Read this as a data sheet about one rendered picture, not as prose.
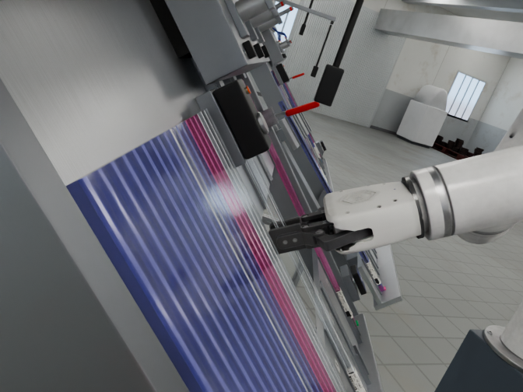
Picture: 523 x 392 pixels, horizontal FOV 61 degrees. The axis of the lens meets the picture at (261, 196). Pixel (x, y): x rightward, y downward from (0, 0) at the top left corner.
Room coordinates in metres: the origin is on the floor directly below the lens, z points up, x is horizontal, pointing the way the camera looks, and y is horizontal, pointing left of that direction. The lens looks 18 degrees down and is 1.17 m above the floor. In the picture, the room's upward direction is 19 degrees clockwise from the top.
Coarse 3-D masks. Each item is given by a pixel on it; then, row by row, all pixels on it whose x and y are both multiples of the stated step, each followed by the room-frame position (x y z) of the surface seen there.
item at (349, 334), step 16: (320, 272) 0.68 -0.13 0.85; (320, 288) 0.62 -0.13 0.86; (336, 304) 0.69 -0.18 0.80; (320, 320) 0.53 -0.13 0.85; (336, 320) 0.62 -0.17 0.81; (352, 320) 0.73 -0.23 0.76; (320, 336) 0.50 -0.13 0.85; (352, 336) 0.70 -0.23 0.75; (336, 352) 0.51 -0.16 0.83; (352, 352) 0.62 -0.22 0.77; (336, 368) 0.48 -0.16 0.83; (352, 384) 0.51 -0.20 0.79; (368, 384) 0.62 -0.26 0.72
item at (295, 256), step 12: (252, 168) 0.51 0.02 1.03; (264, 180) 0.52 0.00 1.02; (264, 192) 0.51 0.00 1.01; (276, 216) 0.51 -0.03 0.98; (288, 252) 0.51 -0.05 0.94; (300, 264) 0.51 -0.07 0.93; (300, 276) 0.51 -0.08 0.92; (312, 288) 0.51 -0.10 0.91; (312, 300) 0.51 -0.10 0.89; (324, 312) 0.51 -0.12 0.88; (324, 324) 0.51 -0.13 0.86; (336, 336) 0.51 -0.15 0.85; (336, 348) 0.51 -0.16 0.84; (348, 360) 0.51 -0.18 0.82; (348, 372) 0.51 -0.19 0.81
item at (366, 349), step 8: (360, 320) 0.80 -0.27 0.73; (360, 328) 0.77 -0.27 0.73; (360, 336) 0.75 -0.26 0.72; (368, 336) 0.74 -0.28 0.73; (360, 344) 0.73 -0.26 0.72; (368, 344) 0.72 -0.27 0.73; (360, 352) 0.70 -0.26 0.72; (368, 352) 0.70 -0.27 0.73; (368, 360) 0.68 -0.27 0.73; (368, 368) 0.66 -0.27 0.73; (376, 368) 0.65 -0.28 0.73; (368, 376) 0.64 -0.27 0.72; (376, 376) 0.63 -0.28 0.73; (376, 384) 0.61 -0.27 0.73
